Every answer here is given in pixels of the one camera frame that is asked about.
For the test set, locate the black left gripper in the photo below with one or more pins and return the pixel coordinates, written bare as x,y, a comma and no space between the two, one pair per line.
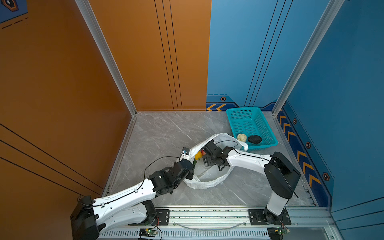
191,173

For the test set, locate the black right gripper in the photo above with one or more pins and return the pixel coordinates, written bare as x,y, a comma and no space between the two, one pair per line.
208,162

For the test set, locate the white plastic bag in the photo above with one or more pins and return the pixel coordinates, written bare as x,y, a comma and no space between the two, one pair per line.
210,177

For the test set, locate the beige pear fruit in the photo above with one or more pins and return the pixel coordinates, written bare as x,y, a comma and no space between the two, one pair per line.
242,137

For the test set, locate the dark avocado fruit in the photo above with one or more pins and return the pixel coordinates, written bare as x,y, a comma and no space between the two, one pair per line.
255,139

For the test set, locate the yellow orange bumpy fruit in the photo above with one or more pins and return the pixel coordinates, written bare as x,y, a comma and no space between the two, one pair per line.
198,156

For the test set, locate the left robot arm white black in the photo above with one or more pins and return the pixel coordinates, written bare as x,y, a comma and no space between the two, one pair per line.
132,206

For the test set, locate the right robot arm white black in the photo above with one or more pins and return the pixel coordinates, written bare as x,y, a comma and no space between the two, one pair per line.
281,174

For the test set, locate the teal plastic basket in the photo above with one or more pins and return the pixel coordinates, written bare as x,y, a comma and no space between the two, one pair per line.
251,121

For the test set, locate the green circuit board left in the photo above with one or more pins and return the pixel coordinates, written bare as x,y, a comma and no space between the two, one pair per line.
147,233

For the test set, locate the circuit board right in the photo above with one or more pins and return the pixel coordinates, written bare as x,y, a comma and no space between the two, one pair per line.
282,232

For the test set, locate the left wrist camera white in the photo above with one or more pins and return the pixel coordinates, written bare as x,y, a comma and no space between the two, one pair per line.
185,154

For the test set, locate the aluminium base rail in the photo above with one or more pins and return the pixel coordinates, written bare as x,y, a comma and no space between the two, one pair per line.
232,223

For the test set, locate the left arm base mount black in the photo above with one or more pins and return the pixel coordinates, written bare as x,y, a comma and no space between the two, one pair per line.
160,217

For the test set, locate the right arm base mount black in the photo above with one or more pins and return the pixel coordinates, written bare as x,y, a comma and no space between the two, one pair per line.
261,217

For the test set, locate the aluminium corner post right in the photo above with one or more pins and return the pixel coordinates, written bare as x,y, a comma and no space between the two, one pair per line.
317,36

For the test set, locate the aluminium corner post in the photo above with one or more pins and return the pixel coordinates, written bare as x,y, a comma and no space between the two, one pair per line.
317,36
101,42

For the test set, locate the aluminium corner post left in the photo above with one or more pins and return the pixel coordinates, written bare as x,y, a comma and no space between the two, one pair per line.
101,42

